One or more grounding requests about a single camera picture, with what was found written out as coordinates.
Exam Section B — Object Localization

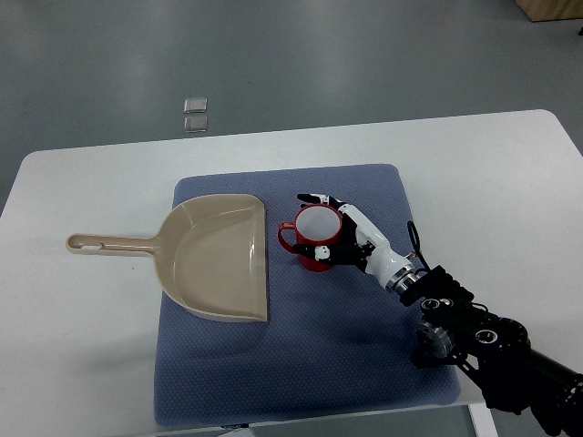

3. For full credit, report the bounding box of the lower metal floor plate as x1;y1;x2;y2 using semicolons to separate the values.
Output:
183;115;209;134

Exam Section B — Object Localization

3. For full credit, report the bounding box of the upper metal floor plate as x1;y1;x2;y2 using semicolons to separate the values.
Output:
183;97;208;114

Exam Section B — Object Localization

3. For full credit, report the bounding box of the white table leg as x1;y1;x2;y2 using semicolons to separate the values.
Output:
468;402;498;437

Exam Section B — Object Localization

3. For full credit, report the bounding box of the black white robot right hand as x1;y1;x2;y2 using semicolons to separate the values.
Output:
293;193;418;295

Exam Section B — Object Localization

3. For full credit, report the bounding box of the beige plastic dustpan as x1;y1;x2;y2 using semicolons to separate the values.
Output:
66;194;269;322

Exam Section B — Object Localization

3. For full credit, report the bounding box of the red mug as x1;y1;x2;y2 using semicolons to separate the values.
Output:
278;204;342;273

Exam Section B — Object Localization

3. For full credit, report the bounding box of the blue textured mat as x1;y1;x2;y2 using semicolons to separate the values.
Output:
154;164;460;427

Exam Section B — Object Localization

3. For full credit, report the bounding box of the metal floor plate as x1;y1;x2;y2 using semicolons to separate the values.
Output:
183;115;209;134
183;97;208;114

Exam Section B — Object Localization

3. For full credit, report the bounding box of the wooden box corner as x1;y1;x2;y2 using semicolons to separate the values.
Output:
516;0;582;23

